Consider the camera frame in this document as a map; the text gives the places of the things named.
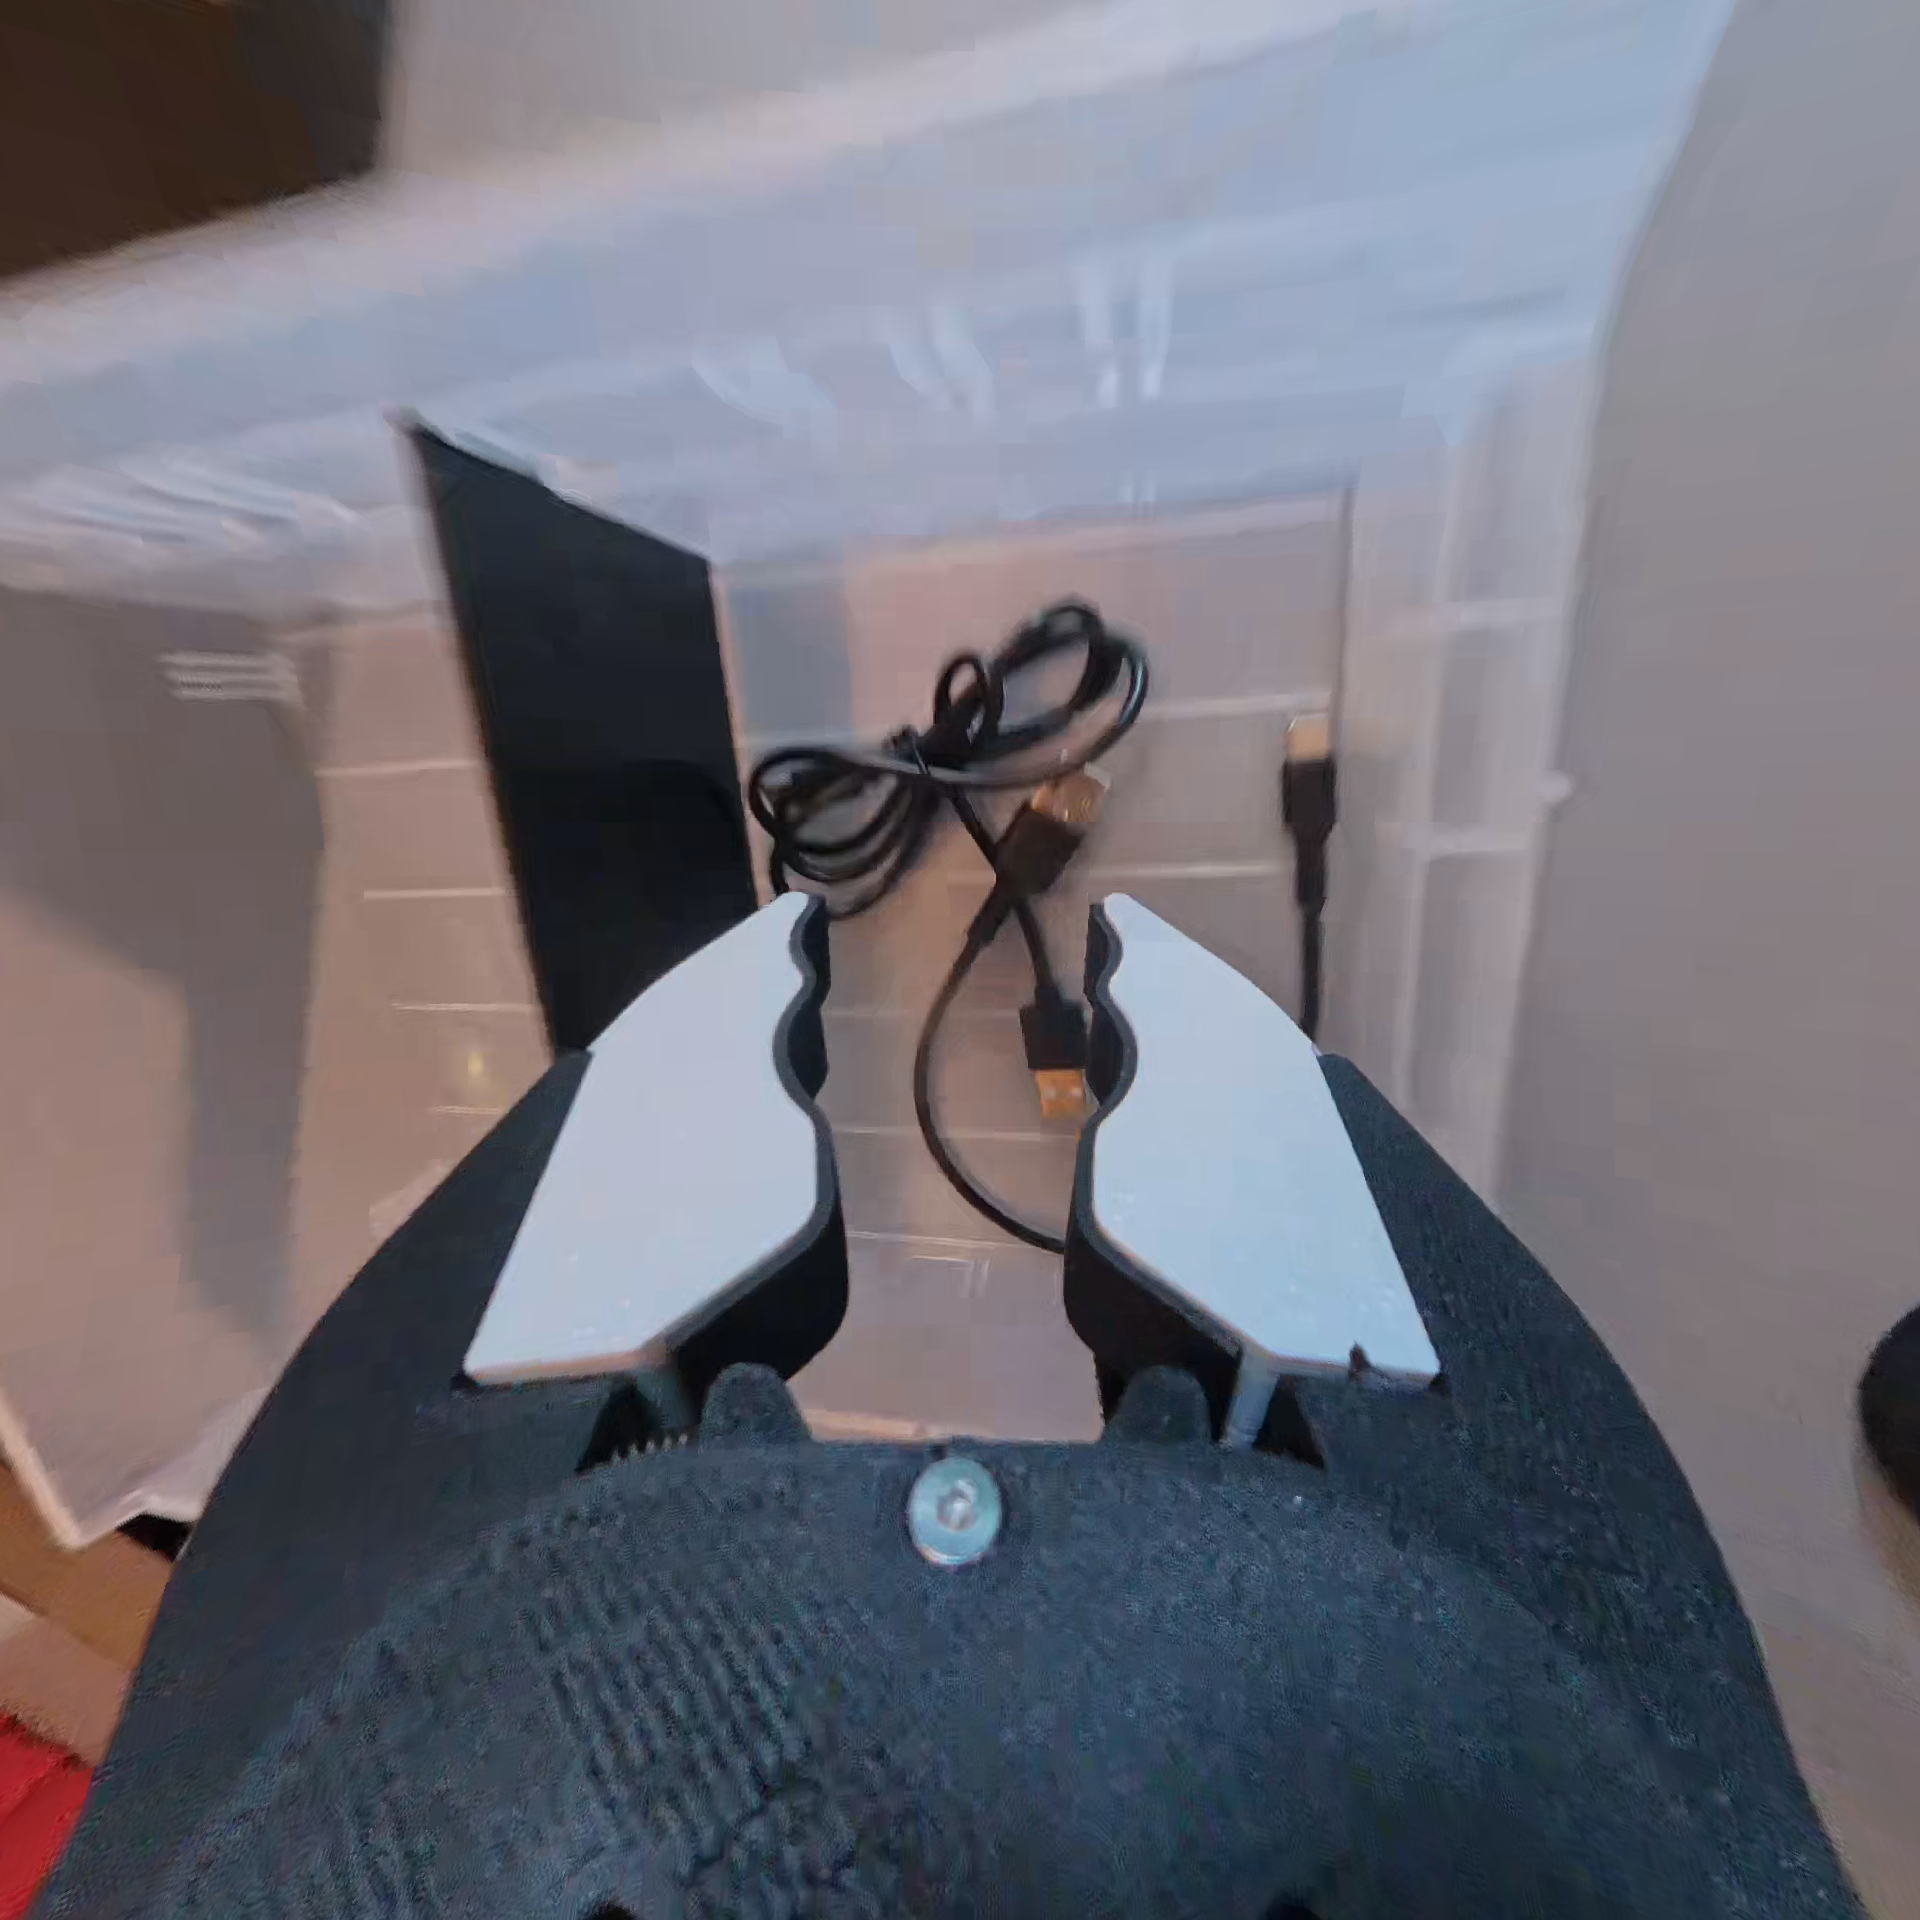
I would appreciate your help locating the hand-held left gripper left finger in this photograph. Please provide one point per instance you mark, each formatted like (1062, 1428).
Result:
(661, 1171)

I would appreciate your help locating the black flat device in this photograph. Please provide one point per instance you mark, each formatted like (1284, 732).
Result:
(600, 749)

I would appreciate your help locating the dark ribbed object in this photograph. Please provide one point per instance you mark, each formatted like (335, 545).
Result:
(1894, 1411)

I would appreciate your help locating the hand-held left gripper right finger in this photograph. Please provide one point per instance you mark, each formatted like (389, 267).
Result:
(1244, 1184)

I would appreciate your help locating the clear plastic bin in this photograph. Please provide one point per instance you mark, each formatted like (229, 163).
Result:
(1201, 628)

